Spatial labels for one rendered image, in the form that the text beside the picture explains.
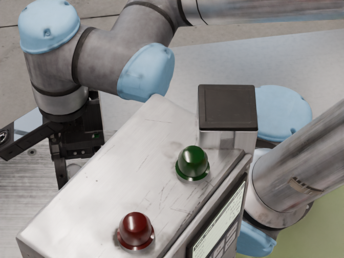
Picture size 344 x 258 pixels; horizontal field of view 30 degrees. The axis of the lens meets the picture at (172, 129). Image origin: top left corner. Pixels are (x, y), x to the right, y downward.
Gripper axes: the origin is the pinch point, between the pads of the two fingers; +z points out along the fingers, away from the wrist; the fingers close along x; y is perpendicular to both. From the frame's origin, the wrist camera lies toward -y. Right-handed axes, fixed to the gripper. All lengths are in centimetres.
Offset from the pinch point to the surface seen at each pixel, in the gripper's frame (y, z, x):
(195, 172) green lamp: 13, -49, -35
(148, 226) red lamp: 9, -50, -39
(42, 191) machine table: -5.8, 16.8, 9.6
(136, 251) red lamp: 8, -48, -40
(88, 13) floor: 7, 100, 155
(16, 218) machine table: -10.9, 16.8, 4.4
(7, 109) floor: -28, 100, 105
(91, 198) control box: 6, -48, -35
